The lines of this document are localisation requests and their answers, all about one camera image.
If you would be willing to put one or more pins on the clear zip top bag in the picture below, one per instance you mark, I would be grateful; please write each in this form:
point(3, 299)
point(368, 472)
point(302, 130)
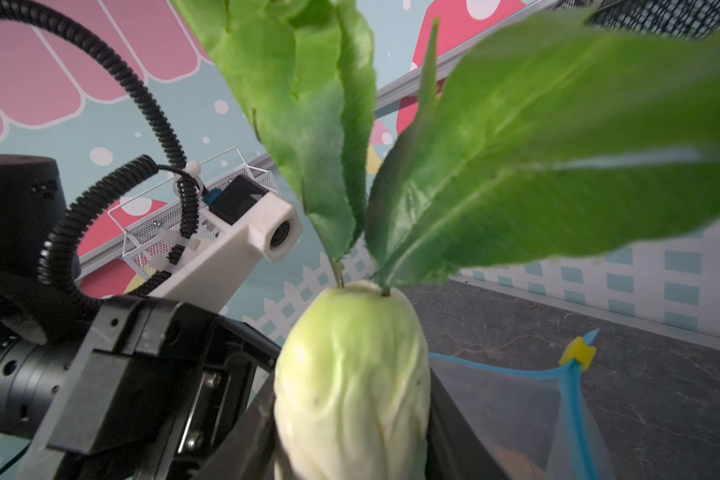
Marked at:
point(535, 424)

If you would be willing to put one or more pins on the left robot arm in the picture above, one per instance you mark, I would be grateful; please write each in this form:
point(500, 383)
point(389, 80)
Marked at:
point(40, 301)

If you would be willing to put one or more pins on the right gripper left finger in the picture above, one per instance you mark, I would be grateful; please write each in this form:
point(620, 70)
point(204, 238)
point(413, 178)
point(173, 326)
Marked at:
point(247, 453)

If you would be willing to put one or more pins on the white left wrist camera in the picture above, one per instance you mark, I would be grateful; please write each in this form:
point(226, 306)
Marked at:
point(250, 223)

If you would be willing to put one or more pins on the white wire mesh basket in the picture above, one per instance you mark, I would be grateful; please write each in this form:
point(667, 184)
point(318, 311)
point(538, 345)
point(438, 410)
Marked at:
point(148, 219)

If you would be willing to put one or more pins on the black wire mesh basket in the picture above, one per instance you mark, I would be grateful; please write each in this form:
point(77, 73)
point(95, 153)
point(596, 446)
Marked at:
point(694, 19)

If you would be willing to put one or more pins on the white toy daikon radish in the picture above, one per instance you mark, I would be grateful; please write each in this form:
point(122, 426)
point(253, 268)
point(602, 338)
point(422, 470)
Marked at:
point(550, 138)

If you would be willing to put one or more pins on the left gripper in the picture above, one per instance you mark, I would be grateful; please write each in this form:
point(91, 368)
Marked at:
point(148, 391)

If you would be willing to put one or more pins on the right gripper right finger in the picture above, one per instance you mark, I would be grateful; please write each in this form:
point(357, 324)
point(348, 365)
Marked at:
point(454, 451)

